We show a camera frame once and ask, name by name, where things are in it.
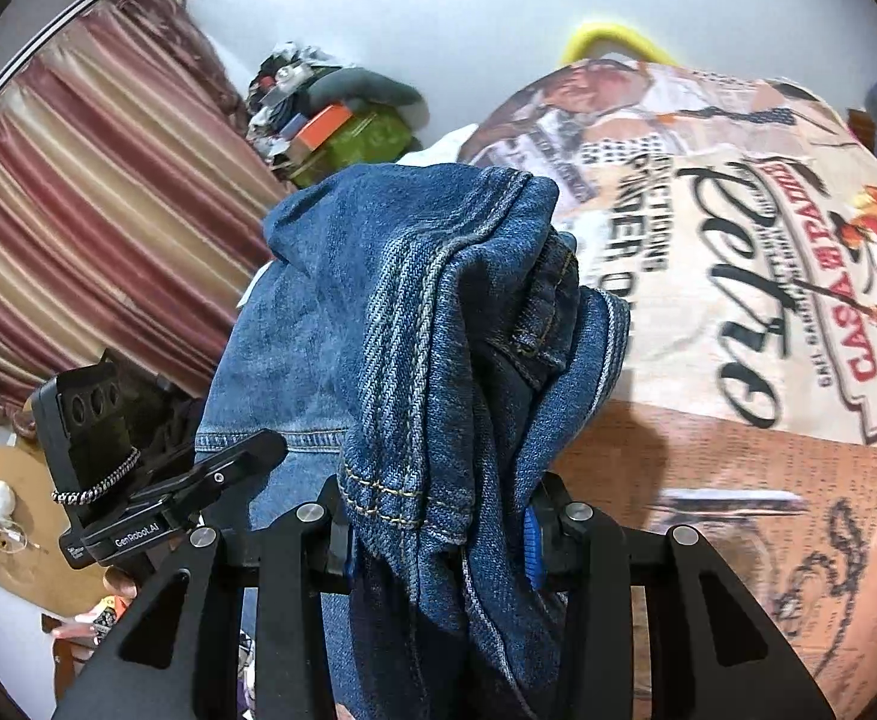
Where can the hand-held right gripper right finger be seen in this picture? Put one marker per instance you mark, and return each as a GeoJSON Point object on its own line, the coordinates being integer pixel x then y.
{"type": "Point", "coordinates": [534, 547]}

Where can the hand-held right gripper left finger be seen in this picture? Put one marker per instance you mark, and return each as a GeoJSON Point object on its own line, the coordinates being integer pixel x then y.
{"type": "Point", "coordinates": [330, 532]}

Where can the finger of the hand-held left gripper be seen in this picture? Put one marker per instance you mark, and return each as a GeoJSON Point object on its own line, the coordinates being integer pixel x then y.
{"type": "Point", "coordinates": [236, 461]}

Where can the blue denim jacket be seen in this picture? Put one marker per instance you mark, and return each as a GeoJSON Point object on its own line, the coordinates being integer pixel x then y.
{"type": "Point", "coordinates": [438, 315]}

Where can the person's left hand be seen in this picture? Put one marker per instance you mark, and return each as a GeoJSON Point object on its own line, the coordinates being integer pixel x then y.
{"type": "Point", "coordinates": [123, 585]}

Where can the brown cardboard sheet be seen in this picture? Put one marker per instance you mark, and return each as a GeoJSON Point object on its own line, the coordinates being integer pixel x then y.
{"type": "Point", "coordinates": [26, 540]}

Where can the striped red beige curtain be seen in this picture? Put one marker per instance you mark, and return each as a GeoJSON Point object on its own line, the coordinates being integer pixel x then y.
{"type": "Point", "coordinates": [108, 202]}

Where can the printed blanket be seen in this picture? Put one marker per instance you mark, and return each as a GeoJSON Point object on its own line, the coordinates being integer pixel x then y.
{"type": "Point", "coordinates": [746, 277]}

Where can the orange box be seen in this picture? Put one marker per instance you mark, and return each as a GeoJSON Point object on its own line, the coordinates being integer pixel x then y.
{"type": "Point", "coordinates": [322, 127]}

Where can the pile of clutter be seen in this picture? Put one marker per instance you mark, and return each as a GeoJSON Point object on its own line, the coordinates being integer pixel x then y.
{"type": "Point", "coordinates": [281, 90]}

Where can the yellow pillow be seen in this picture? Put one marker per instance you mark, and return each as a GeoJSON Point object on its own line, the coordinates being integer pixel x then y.
{"type": "Point", "coordinates": [611, 37]}

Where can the white curtain rail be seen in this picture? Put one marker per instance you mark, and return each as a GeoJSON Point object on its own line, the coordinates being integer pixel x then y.
{"type": "Point", "coordinates": [26, 52]}

